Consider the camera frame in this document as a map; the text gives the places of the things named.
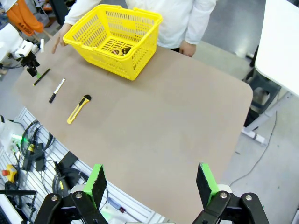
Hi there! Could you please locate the yellow red emergency stop button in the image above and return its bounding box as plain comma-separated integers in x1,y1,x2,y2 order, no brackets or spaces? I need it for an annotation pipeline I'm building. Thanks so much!
1,164,19,182

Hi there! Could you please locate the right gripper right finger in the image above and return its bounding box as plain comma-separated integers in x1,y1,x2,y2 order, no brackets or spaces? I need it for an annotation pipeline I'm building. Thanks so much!
191,162,269,224

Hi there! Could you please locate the person in white hooded jacket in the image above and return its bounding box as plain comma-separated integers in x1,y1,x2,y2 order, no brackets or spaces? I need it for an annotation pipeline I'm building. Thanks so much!
125,0,194,49

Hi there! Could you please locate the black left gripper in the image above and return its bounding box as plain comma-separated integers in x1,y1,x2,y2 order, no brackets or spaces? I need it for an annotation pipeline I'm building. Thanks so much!
20,54,42,78

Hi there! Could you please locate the yellow plastic shopping basket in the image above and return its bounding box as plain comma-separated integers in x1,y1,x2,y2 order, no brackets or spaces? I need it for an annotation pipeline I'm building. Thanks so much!
63,4,164,81

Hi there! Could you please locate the yellow tape measure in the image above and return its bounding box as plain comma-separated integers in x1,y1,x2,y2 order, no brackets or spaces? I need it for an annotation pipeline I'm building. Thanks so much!
111,45,131,57

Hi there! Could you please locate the grey floor cable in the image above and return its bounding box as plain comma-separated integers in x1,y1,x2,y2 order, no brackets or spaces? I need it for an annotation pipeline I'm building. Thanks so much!
229,111,279,188

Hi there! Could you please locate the grey table leg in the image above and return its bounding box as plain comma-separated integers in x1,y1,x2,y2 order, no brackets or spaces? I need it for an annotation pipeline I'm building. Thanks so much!
242,92,294,140

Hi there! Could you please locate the yellow black utility knife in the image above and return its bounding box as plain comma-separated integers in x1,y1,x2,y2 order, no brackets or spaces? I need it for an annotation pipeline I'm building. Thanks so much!
67,94,92,125

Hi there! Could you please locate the person's left hand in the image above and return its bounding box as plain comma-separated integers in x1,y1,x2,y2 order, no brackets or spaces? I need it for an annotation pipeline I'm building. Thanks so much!
179,40,196,58

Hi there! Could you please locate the aluminium slotted base plate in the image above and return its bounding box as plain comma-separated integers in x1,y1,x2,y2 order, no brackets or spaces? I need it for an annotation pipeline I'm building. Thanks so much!
0,106,169,224

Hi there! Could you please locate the black coiled cable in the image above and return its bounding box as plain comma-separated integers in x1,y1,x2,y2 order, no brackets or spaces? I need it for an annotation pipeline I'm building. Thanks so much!
52,161,90,195

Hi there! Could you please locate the white marker with black cap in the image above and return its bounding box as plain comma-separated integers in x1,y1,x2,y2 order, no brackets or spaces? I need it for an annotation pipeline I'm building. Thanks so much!
48,78,66,104

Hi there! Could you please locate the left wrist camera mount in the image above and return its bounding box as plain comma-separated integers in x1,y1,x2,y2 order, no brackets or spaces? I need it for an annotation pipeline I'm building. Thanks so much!
13,39,45,59

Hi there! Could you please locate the person in orange hoodie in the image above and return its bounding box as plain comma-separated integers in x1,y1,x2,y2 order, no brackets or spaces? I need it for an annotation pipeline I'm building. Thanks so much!
6,0,44,37

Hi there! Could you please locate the black pen with yellow tip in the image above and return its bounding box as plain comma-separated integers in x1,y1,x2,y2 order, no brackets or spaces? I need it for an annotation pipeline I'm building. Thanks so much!
32,68,51,86

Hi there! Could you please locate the person's right hand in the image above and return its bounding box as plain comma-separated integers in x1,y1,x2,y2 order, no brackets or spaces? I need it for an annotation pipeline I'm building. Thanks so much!
51,22,73,54

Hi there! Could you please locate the black cable bundle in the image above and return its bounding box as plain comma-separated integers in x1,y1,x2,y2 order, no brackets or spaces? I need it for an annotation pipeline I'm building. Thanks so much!
20,120,56,171

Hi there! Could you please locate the person's right forearm white sleeve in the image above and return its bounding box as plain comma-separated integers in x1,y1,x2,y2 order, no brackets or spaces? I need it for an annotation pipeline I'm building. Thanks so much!
64,0,94,26

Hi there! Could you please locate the white table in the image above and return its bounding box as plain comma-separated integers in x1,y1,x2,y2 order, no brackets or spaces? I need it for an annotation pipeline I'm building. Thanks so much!
254,0,299,95

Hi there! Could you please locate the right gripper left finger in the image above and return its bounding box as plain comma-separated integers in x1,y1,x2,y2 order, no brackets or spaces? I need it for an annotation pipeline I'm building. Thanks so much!
34,164,110,224

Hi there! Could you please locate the white power strip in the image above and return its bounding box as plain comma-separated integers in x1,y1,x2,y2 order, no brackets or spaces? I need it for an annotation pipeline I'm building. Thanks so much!
242,130,267,145

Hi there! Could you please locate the black power adapter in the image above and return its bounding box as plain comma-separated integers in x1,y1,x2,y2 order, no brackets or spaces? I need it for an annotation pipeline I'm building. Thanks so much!
58,151,78,168

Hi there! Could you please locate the person's left forearm white sleeve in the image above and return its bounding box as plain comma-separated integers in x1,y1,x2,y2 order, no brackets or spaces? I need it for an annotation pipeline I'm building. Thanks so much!
184,0,217,45

